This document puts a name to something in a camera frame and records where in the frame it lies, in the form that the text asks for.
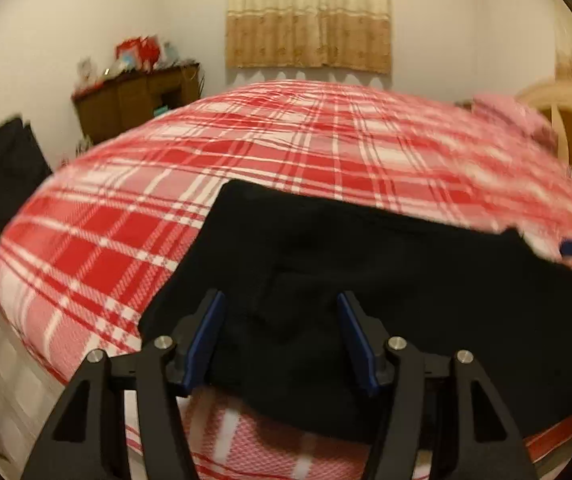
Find white printed box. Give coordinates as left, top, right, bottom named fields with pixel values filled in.
left=77, top=57, right=101, bottom=87

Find black pants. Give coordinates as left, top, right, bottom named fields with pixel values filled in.
left=138, top=179, right=572, bottom=446

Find cream wooden headboard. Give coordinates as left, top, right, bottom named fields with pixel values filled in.
left=516, top=77, right=572, bottom=168

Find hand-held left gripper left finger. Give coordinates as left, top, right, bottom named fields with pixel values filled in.
left=20, top=288, right=227, bottom=480

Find black folding chair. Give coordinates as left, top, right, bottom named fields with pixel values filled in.
left=0, top=116, right=53, bottom=233

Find beige patterned curtain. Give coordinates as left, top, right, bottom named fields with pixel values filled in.
left=225, top=0, right=393, bottom=75

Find brown wooden desk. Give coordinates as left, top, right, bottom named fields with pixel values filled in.
left=71, top=62, right=201, bottom=145

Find red gift bag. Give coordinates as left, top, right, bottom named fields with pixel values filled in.
left=116, top=36, right=163, bottom=70

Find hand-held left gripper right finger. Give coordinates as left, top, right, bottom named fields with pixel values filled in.
left=337, top=290, right=539, bottom=480

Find pink folded blanket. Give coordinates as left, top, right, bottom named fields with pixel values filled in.
left=470, top=92, right=559, bottom=148

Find bed with red plaid sheet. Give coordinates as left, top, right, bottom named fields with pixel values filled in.
left=0, top=79, right=572, bottom=480

